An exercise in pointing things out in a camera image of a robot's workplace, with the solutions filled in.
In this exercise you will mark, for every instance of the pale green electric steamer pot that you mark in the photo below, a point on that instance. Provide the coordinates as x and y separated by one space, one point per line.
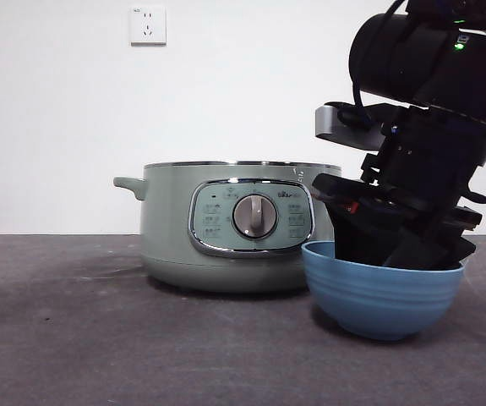
166 254

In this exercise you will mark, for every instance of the blue ribbed bowl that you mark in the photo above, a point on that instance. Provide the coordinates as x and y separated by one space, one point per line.
382 300

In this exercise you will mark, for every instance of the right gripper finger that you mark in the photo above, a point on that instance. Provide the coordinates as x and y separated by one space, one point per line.
361 234
428 251

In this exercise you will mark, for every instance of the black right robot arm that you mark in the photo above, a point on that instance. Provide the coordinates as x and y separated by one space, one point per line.
420 59

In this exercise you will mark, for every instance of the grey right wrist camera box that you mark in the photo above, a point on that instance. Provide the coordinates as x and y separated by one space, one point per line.
331 127

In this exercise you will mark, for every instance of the white wall socket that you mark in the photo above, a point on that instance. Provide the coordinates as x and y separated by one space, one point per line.
148 25

